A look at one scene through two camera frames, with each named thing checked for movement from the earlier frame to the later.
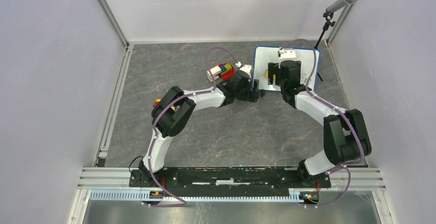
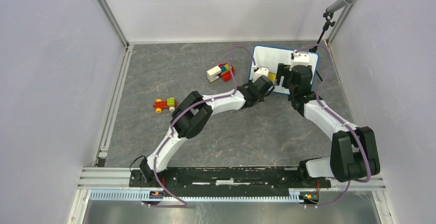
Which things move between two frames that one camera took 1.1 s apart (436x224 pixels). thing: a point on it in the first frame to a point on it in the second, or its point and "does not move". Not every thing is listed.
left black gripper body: [243, 94] to [259, 99]
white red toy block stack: [226, 71] does not move
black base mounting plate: [225, 178] does not move
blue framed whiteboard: [265, 54] does not move
